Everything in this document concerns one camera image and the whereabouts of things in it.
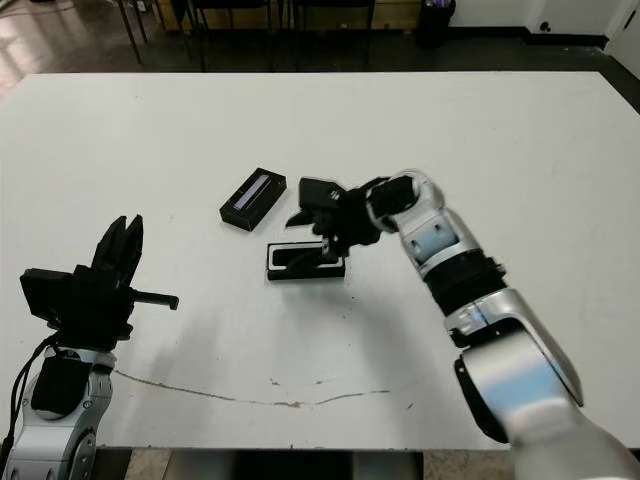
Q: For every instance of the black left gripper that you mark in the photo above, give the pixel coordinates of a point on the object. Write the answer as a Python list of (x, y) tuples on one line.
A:
[(97, 315)]

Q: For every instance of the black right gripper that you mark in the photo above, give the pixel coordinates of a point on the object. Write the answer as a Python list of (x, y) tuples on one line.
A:
[(350, 220)]

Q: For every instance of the black box lid silver stripe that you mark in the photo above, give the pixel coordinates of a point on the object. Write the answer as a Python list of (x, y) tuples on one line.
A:
[(252, 200)]

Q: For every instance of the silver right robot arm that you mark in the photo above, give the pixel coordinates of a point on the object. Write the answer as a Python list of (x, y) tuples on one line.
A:
[(500, 320)]

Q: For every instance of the black box base white insert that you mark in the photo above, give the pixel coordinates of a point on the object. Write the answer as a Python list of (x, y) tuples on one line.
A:
[(305, 275)]

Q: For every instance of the wooden shipping crate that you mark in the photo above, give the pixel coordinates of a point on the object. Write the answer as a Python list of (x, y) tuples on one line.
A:
[(397, 12)]

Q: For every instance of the black trash bin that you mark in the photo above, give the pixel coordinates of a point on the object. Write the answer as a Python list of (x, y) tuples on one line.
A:
[(436, 25)]

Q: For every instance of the black round door stopper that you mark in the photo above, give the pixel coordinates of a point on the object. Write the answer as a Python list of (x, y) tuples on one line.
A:
[(545, 27)]

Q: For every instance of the white door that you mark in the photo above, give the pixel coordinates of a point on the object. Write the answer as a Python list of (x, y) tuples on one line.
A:
[(625, 30)]

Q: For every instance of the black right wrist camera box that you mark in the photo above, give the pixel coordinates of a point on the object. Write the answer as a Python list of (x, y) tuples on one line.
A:
[(320, 192)]

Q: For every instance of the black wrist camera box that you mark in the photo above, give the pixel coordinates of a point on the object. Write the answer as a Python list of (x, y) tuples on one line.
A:
[(45, 295), (320, 192)]

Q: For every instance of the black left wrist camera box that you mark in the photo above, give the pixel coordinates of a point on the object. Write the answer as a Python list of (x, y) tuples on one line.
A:
[(45, 295)]

